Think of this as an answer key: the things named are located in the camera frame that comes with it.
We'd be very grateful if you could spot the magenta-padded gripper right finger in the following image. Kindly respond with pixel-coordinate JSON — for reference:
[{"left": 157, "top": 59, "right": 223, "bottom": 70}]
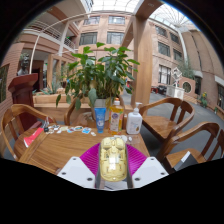
[{"left": 126, "top": 143, "right": 169, "bottom": 189}]

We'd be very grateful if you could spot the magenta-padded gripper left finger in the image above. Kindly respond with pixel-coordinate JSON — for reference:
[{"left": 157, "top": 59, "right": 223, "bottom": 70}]
[{"left": 56, "top": 143, "right": 102, "bottom": 190}]

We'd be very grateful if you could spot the yellow computer mouse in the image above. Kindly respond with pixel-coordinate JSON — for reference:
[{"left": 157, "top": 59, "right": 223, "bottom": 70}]
[{"left": 98, "top": 136, "right": 129, "bottom": 183}]

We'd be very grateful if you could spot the wooden round-back armchair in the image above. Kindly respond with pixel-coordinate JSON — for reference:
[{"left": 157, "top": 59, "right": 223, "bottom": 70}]
[
  {"left": 156, "top": 121, "right": 224, "bottom": 172},
  {"left": 0, "top": 103, "right": 57, "bottom": 161},
  {"left": 64, "top": 98, "right": 101, "bottom": 127},
  {"left": 138, "top": 97, "right": 196, "bottom": 145}
]

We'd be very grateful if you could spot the white pump bottle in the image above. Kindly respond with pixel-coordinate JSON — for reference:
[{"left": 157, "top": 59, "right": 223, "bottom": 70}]
[{"left": 125, "top": 102, "right": 144, "bottom": 135}]

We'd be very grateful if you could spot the blue tube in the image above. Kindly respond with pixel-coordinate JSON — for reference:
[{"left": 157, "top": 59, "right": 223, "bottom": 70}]
[{"left": 94, "top": 107, "right": 107, "bottom": 134}]

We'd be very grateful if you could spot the red and white bag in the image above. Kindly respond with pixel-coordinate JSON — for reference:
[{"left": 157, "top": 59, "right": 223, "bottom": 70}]
[{"left": 23, "top": 126, "right": 45, "bottom": 148}]

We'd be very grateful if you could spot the yellow bottle orange cap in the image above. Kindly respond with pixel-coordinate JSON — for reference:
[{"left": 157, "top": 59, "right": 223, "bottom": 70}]
[{"left": 108, "top": 97, "right": 125, "bottom": 136}]

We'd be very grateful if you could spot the spiky green agave plant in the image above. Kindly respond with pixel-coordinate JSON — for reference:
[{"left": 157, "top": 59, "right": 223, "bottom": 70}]
[{"left": 36, "top": 81, "right": 63, "bottom": 96}]

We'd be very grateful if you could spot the yellow flowering plant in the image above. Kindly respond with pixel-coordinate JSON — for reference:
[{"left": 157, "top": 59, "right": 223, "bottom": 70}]
[{"left": 198, "top": 92, "right": 210, "bottom": 108}]

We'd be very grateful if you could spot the white outdoor sculpture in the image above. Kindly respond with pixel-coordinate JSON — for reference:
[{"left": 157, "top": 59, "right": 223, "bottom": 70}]
[{"left": 171, "top": 67, "right": 184, "bottom": 88}]

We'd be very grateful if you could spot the green potted plant white pot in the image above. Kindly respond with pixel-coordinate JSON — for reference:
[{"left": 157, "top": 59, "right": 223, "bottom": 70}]
[{"left": 55, "top": 42, "right": 141, "bottom": 122}]

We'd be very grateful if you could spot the dark bust statue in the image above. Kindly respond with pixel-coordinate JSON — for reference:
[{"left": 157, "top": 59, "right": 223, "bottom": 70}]
[{"left": 17, "top": 54, "right": 31, "bottom": 77}]

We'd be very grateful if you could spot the dark red wooden pedestal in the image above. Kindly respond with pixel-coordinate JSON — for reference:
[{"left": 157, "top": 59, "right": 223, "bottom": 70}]
[{"left": 8, "top": 73, "right": 40, "bottom": 132}]

